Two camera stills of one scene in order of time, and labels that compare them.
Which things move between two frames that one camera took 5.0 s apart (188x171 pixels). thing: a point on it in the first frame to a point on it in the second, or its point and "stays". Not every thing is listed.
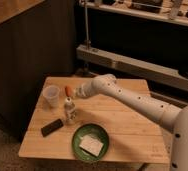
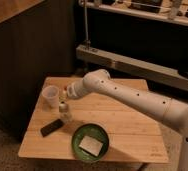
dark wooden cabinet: (27, 42) stays
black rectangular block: (51, 127) stays
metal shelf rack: (156, 39) stays
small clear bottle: (69, 108) to (63, 112)
